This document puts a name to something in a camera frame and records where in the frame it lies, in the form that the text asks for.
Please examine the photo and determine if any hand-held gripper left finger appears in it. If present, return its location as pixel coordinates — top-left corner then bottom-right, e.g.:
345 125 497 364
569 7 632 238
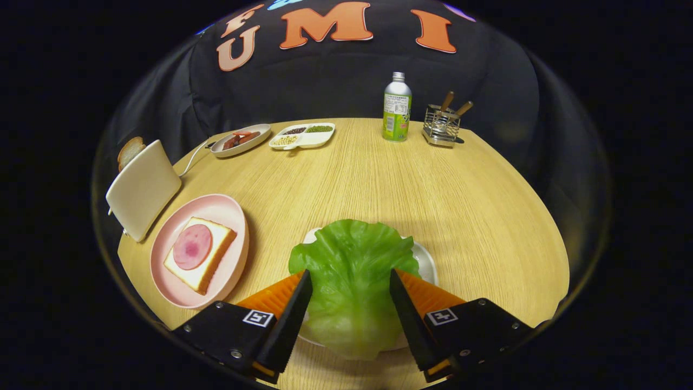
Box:
172 269 313 385

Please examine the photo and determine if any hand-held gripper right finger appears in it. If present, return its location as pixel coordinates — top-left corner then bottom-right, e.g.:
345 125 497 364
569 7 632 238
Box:
389 268 534 382

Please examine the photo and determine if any green lettuce leaf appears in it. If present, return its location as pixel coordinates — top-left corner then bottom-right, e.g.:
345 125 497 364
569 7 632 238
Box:
288 219 421 361

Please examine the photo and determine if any toasted bread slice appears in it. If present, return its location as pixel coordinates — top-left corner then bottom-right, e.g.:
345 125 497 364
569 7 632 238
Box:
117 136 146 171

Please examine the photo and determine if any white plate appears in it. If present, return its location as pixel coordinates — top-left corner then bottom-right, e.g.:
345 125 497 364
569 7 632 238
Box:
298 227 438 352

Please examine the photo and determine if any thick white bread slice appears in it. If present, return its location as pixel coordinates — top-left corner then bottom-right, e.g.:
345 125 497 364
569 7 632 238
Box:
164 217 238 295

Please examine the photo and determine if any pink ham slice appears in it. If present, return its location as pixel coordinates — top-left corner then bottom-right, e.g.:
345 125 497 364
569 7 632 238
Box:
173 224 213 270

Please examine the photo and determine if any pink plate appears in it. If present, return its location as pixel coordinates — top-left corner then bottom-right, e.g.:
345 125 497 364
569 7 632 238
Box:
150 194 250 309

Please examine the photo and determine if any grey round plate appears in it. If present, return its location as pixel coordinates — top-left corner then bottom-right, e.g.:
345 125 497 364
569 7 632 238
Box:
210 123 272 158

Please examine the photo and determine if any white divided dish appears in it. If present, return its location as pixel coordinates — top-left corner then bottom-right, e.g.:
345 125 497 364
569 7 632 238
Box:
269 122 336 151

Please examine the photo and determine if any white toaster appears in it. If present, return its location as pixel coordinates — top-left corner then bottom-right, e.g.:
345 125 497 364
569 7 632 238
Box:
106 140 182 243

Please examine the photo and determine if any green label metal bottle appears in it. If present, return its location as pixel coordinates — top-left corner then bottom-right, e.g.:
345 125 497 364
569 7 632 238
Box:
382 71 413 142

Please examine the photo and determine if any black backdrop cloth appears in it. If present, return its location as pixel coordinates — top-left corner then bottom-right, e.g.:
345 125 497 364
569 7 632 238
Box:
95 0 612 271

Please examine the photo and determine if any white toaster cable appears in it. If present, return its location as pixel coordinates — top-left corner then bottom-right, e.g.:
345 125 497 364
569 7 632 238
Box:
179 138 217 178

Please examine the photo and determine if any metal wire utensil holder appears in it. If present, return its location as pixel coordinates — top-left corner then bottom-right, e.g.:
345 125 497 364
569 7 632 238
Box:
422 104 465 148

